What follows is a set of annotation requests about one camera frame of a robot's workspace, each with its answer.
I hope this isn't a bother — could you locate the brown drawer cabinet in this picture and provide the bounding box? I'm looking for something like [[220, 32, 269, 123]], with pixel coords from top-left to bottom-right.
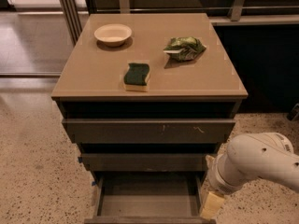
[[50, 13, 249, 185]]

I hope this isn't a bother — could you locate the beige paper bowl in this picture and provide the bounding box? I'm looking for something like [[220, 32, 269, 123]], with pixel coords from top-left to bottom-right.
[[94, 24, 132, 47]]

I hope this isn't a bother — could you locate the metal door frame post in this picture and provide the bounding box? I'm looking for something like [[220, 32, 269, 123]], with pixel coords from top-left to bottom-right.
[[59, 0, 82, 45]]

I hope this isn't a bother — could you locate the dark object on floor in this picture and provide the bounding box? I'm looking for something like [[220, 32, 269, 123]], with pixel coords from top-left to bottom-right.
[[287, 103, 299, 120]]

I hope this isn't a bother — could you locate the green chip bag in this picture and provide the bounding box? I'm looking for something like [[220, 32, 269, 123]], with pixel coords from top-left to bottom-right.
[[164, 36, 206, 62]]

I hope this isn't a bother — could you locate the wooden counter with metal brackets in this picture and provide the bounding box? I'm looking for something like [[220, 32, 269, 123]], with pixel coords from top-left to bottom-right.
[[86, 0, 299, 26]]

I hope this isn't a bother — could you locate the green yellow sponge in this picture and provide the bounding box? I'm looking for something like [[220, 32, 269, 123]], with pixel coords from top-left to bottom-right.
[[123, 63, 150, 91]]

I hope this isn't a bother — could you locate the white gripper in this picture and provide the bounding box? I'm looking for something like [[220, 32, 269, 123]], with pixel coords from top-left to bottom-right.
[[199, 154, 247, 220]]

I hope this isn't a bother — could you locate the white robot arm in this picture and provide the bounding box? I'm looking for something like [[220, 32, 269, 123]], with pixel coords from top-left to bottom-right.
[[199, 133, 299, 220]]

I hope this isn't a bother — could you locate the grey drawer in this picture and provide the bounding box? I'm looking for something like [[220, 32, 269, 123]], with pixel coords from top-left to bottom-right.
[[62, 119, 235, 144], [80, 153, 207, 172], [84, 172, 216, 224]]

